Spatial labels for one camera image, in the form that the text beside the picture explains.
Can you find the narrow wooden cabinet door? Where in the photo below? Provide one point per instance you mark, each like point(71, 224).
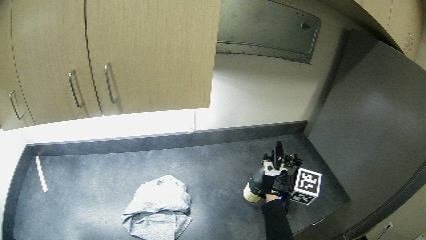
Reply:
point(7, 66)

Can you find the dark grey tall appliance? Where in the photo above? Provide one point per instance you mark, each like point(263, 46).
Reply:
point(373, 133)

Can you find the spray bottle with black nozzle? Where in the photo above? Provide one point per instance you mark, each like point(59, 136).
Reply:
point(253, 190)

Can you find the dark counter backsplash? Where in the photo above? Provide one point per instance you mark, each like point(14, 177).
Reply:
point(168, 138)

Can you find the grey cloth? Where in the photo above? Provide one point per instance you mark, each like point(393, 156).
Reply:
point(158, 208)

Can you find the wide wooden cabinet door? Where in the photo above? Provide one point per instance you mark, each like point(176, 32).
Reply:
point(155, 53)

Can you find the small panel knob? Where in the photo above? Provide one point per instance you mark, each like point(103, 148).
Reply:
point(305, 25)

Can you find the beige lower cabinet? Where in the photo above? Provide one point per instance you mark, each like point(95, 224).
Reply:
point(400, 223)

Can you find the white strip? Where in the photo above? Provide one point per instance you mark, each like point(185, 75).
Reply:
point(42, 175)

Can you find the beige corner cabinet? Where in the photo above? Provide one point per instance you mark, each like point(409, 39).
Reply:
point(400, 23)

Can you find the white marker cube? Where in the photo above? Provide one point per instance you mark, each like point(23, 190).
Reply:
point(308, 181)

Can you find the grey metal wall panel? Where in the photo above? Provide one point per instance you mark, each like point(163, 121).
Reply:
point(267, 26)

